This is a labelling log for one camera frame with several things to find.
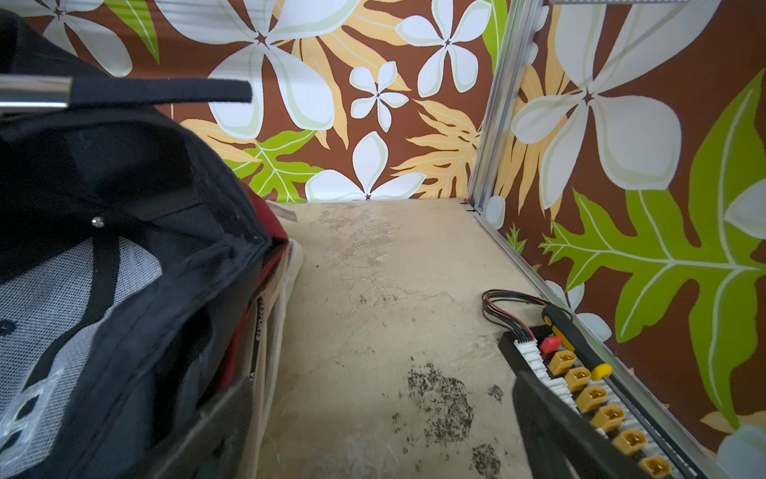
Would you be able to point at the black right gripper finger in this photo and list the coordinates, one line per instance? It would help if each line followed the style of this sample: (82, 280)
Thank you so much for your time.
(559, 443)

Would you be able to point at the black baseball cap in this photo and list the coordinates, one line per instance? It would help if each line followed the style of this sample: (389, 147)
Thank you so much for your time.
(130, 256)

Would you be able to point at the white cap under pile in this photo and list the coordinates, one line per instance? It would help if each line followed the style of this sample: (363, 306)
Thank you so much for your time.
(268, 317)

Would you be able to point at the black parallel charging board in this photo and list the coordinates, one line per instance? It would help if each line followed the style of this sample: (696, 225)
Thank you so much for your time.
(542, 338)

